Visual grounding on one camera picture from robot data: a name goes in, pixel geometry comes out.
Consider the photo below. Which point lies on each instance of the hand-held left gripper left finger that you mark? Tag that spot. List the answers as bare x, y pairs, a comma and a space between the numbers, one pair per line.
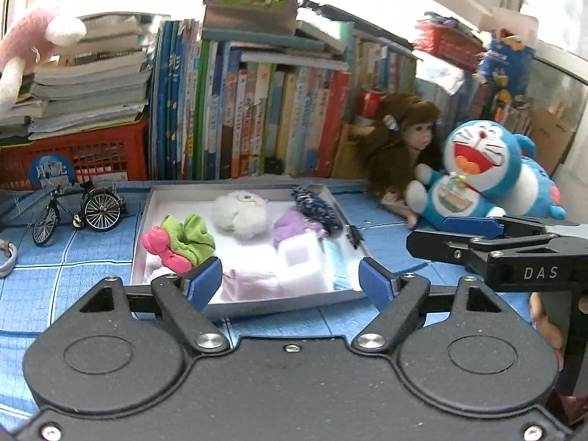
204, 280

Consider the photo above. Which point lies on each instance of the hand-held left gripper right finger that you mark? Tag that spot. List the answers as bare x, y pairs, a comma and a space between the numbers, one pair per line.
374, 280

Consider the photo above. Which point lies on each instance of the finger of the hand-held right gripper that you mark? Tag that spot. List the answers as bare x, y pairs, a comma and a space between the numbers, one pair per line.
441, 246
473, 225

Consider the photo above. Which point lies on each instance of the pink soft cloth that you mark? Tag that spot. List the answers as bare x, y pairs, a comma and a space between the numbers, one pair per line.
248, 285

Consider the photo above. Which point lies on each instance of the pink and green fabric toy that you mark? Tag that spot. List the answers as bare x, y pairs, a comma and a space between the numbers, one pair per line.
179, 243

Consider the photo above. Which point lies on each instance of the white cloth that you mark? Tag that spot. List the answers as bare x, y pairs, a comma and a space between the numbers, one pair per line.
301, 262

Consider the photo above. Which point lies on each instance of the white fluffy plush toy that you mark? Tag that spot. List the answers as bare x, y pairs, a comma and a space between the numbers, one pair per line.
241, 213

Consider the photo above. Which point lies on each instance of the white cardboard tray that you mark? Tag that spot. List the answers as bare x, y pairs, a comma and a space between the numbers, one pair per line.
183, 202

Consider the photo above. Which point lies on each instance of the dark blue patterned scrunchie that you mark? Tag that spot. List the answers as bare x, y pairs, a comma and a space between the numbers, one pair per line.
317, 206

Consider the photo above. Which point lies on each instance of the purple plush bear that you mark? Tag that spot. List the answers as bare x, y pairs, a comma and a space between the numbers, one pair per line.
289, 227

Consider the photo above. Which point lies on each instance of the person's right hand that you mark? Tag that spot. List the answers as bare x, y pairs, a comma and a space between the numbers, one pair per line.
546, 326

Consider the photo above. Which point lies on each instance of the blue robot cat plush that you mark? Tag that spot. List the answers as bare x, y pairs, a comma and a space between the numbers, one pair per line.
482, 170

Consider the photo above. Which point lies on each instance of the brown haired doll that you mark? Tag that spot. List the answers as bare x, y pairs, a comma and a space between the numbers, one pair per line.
404, 147

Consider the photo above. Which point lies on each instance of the blue checkered tablecloth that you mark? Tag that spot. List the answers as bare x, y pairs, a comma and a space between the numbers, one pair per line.
92, 262

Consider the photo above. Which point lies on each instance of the black miniature bicycle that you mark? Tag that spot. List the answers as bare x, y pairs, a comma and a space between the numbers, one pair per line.
96, 211

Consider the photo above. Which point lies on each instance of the clear plastic bag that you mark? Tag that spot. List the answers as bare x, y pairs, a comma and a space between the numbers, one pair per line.
441, 78

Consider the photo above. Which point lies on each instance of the red drink can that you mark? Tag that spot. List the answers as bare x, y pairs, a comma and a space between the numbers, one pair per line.
373, 103

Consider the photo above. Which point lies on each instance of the red plastic basket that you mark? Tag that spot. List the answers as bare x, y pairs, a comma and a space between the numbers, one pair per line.
92, 156

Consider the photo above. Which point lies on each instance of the row of upright books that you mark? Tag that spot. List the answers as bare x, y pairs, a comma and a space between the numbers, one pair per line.
275, 115

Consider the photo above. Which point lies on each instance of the small red basket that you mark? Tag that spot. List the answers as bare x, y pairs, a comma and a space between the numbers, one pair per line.
450, 41

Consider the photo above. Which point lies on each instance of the grey hair band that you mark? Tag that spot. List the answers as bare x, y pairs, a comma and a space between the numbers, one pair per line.
9, 262

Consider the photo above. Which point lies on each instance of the stack of grey books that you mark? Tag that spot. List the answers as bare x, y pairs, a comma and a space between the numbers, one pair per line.
92, 82

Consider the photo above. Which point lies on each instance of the pink rabbit plush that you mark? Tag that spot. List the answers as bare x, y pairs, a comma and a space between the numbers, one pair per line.
27, 41

